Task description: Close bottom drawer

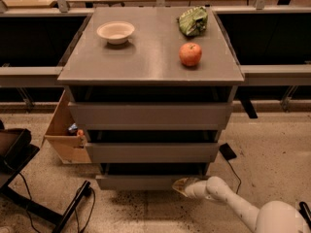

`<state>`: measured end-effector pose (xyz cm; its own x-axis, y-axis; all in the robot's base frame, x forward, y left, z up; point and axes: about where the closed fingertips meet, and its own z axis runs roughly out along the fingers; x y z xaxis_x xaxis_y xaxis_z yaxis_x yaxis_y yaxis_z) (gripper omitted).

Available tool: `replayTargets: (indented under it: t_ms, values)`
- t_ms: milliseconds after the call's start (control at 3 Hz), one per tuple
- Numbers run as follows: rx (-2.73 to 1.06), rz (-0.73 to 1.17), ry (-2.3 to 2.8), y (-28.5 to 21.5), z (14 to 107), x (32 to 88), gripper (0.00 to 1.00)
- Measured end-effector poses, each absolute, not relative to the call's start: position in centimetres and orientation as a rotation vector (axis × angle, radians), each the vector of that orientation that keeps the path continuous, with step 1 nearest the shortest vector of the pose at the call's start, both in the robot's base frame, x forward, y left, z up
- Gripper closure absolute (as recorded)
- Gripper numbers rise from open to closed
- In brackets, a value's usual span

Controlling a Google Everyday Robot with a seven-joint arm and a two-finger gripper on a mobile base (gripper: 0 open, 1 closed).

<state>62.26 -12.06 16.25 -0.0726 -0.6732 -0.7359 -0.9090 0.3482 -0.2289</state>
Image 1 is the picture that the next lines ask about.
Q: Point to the grey middle drawer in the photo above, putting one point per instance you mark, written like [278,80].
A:
[152,153]

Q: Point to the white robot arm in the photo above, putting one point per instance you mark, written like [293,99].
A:
[272,217]

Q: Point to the brown cardboard box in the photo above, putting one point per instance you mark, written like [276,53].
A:
[69,147]

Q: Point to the grey top drawer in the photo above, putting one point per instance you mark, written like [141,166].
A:
[151,116]

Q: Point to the grey bottom drawer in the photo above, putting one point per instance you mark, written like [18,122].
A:
[147,176]

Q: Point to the white paper bowl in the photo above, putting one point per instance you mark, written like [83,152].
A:
[115,32]

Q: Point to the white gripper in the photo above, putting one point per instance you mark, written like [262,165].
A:
[193,189]

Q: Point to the red apple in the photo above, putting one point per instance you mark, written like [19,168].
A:
[190,54]

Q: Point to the black plug right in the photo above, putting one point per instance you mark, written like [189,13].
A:
[305,212]

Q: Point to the black power adapter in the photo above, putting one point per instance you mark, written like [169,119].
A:
[227,152]

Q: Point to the grey drawer cabinet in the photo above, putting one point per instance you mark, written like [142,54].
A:
[147,69]

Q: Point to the blue item in box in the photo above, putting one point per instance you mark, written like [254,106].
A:
[73,129]

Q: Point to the black stand base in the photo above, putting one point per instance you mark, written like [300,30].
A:
[26,187]

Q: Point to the grey drawer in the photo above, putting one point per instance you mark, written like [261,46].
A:
[147,176]
[152,153]
[151,116]

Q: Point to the green crumpled chip bag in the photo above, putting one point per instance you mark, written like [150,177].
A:
[193,22]

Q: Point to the orange item in box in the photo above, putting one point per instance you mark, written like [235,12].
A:
[80,133]

